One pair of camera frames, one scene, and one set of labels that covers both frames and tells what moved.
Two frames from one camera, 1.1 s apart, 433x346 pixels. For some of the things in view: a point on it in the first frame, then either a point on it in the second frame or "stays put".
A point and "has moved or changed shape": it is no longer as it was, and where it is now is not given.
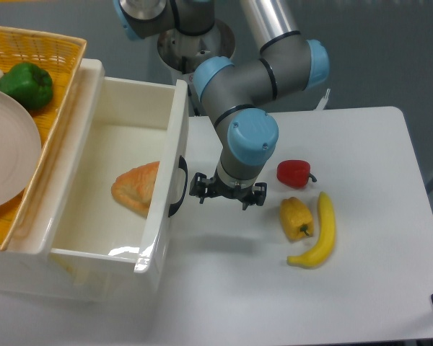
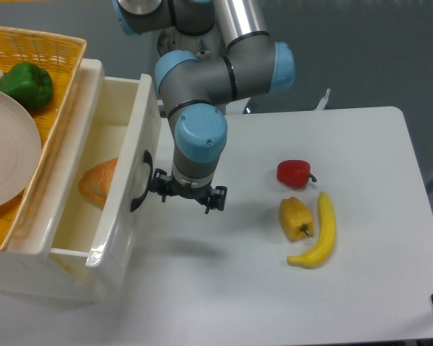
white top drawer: (124, 169) has moved or changed shape
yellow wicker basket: (60, 56) stays put
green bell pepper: (32, 84) stays put
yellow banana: (322, 254) stays put
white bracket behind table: (322, 104) stays put
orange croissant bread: (134, 188) to (95, 184)
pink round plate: (13, 151) stays put
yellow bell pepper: (296, 221) stays put
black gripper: (199, 187) to (163, 182)
